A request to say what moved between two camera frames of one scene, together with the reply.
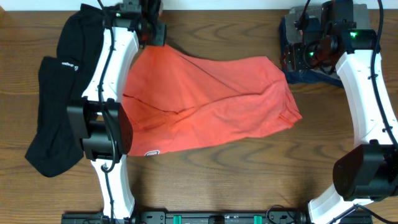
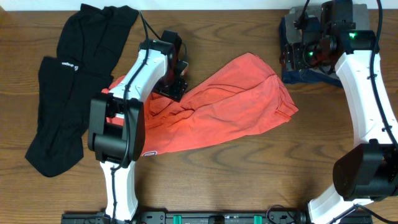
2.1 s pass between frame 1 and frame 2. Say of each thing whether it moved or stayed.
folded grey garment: stayed
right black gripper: stayed
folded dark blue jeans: stayed
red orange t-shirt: moved
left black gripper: moved
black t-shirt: stayed
